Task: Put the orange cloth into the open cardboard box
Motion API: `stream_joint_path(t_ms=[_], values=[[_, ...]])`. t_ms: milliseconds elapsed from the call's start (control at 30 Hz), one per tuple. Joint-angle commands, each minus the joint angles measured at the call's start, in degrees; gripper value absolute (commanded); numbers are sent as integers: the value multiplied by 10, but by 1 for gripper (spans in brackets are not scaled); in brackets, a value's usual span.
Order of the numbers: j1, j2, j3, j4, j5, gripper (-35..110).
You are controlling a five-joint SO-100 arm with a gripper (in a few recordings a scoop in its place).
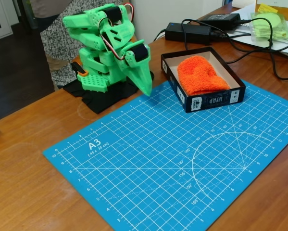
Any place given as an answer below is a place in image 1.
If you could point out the green gripper black servo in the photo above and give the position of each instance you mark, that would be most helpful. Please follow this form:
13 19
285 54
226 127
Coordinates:
139 68

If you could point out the orange terry cloth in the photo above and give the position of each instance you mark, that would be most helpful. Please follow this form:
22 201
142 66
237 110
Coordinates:
199 74

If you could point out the green 3D-printed robot arm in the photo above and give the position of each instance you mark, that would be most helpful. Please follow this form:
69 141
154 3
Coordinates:
95 81

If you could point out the black and orange table clamp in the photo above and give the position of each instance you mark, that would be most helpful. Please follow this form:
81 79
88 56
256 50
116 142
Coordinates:
82 72

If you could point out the black power adapter blue dot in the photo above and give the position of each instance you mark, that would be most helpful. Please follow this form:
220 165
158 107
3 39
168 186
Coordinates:
187 33

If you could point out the black cardboard game box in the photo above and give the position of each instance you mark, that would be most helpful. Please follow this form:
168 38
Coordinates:
208 101

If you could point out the person in speckled grey garment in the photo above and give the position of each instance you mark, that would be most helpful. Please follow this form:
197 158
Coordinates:
57 43

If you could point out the black power adapter white label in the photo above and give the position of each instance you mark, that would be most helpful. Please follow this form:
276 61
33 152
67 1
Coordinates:
220 20

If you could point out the blue A3 cutting mat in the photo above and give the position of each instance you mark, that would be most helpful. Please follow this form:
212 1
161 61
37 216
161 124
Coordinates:
158 168

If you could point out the white paper sheets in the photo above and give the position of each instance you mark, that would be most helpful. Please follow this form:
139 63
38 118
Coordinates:
244 14

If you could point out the yellow sticky note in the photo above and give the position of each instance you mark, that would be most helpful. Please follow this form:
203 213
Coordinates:
267 8

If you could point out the clear bag with green parts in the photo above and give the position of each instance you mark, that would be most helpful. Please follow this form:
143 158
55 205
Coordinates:
276 26

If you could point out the black plastic base plate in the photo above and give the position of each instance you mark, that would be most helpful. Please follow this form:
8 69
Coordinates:
98 101

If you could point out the white door frame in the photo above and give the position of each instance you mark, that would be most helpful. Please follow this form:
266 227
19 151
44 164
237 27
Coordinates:
4 29

